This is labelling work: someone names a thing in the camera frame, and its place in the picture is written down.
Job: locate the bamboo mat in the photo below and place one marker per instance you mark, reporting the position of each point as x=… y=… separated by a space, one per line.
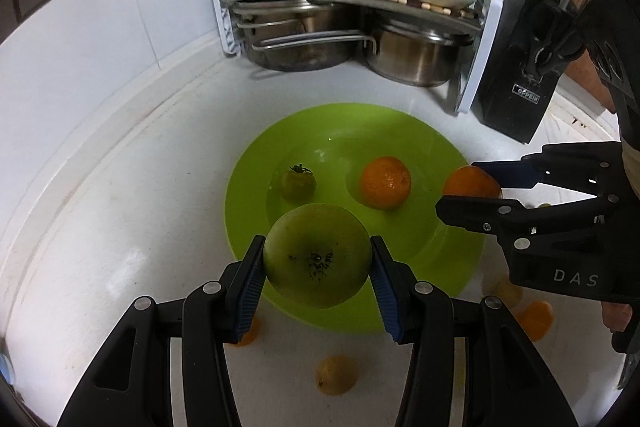
x=430 y=6

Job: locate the small green tomato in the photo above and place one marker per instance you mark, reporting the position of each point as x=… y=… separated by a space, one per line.
x=296 y=184

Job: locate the wide stainless steel pot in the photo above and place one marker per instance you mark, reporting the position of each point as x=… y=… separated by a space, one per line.
x=305 y=52

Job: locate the grey white kitchen rack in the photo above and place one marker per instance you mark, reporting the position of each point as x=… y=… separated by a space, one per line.
x=225 y=12

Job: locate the person's right hand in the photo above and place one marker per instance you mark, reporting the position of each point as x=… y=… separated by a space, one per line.
x=616 y=316

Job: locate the green plastic plate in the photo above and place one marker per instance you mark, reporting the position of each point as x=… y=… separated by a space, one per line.
x=350 y=137

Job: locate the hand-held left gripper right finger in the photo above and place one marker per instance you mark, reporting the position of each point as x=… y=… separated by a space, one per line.
x=386 y=294

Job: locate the black knife block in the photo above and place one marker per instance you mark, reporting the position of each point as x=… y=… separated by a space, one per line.
x=505 y=72

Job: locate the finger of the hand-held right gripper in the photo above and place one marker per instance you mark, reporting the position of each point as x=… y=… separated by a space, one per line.
x=510 y=174
x=480 y=212

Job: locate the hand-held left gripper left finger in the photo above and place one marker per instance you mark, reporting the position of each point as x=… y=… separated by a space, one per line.
x=249 y=294

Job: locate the green apple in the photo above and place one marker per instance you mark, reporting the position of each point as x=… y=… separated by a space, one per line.
x=315 y=252

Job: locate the yellowish orange tangerine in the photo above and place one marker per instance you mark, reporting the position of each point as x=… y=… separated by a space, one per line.
x=507 y=293
x=337 y=375

